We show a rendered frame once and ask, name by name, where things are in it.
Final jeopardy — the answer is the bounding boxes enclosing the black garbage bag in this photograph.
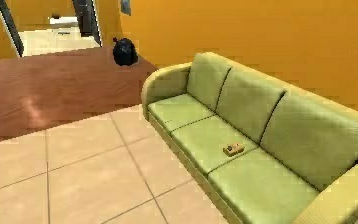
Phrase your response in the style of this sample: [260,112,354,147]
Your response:
[112,36,139,67]

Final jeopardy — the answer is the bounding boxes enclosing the dark room door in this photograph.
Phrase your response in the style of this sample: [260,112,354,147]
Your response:
[71,0,103,47]

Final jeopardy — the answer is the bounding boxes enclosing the tan remote control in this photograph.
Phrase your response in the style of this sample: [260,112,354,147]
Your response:
[222,142,246,158]

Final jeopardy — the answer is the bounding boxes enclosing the white cabinet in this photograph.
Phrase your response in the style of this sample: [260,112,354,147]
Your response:
[49,15,79,29]

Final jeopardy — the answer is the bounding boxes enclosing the green three-seat sofa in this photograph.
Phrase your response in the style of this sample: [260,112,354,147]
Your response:
[140,51,358,224]

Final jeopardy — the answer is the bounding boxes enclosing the framed wall picture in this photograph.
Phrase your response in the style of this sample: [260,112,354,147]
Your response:
[119,0,133,17]

